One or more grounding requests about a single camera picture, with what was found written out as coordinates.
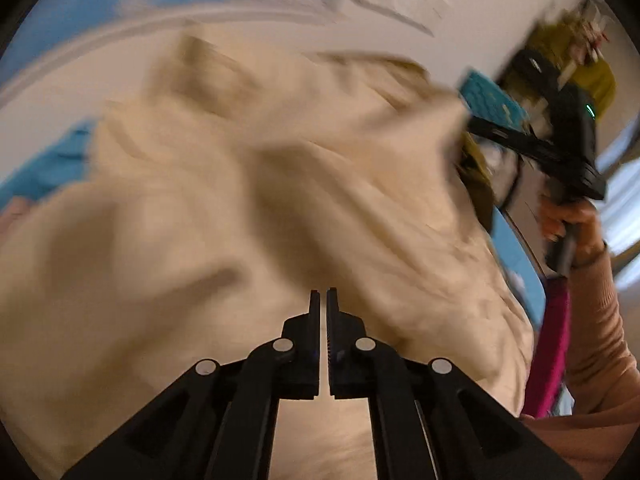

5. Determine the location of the turquoise perforated plastic basket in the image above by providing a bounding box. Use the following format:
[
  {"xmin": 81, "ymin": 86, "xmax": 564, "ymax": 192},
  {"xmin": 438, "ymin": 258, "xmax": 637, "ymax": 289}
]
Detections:
[{"xmin": 457, "ymin": 70, "xmax": 532, "ymax": 130}]

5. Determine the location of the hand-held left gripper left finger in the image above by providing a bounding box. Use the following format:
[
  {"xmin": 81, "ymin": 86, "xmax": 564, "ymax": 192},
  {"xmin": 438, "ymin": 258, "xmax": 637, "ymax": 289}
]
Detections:
[{"xmin": 60, "ymin": 290, "xmax": 321, "ymax": 480}]

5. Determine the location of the person's peach sweater torso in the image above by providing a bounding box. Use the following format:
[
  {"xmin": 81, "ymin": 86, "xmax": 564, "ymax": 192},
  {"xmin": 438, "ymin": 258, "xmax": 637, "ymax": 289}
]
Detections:
[{"xmin": 519, "ymin": 410, "xmax": 640, "ymax": 480}]

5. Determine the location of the magenta cloth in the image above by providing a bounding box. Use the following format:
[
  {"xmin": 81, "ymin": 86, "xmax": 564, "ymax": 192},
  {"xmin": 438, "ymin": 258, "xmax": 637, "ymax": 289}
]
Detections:
[{"xmin": 520, "ymin": 274, "xmax": 574, "ymax": 420}]

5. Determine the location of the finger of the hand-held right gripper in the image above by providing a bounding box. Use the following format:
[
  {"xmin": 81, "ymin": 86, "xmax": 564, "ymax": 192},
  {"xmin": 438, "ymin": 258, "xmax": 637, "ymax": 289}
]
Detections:
[
  {"xmin": 499, "ymin": 48, "xmax": 562, "ymax": 92},
  {"xmin": 466, "ymin": 116, "xmax": 551, "ymax": 158}
]

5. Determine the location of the yellow-green hanging garment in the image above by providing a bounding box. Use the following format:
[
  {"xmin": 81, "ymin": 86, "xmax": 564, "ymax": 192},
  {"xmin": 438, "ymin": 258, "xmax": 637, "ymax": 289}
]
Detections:
[{"xmin": 500, "ymin": 10, "xmax": 619, "ymax": 117}]

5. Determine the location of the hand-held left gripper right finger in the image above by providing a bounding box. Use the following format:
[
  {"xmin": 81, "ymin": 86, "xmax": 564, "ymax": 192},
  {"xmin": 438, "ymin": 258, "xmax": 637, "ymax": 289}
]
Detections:
[{"xmin": 326, "ymin": 287, "xmax": 584, "ymax": 480}]

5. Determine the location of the person's right hand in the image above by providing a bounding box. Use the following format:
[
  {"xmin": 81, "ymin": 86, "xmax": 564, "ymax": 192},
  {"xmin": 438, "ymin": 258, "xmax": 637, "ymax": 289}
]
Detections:
[{"xmin": 537, "ymin": 194, "xmax": 607, "ymax": 264}]

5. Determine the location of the large cream cloth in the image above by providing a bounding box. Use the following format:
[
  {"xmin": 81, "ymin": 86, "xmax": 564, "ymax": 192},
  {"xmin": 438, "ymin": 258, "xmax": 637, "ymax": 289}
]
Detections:
[{"xmin": 0, "ymin": 32, "xmax": 538, "ymax": 480}]

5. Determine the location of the wall map poster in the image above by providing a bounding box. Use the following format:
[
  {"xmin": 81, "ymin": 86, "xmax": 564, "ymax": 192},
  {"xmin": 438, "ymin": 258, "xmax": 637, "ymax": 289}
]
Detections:
[{"xmin": 0, "ymin": 0, "xmax": 351, "ymax": 93}]

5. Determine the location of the olive green garment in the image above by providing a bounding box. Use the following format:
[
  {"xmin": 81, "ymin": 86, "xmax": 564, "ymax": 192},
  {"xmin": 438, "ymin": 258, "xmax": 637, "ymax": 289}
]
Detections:
[{"xmin": 457, "ymin": 130, "xmax": 497, "ymax": 235}]

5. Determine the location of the person's right forearm peach sleeve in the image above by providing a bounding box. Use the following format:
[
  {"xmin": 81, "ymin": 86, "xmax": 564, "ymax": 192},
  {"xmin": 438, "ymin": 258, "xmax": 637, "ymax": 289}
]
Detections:
[{"xmin": 562, "ymin": 240, "xmax": 638, "ymax": 417}]

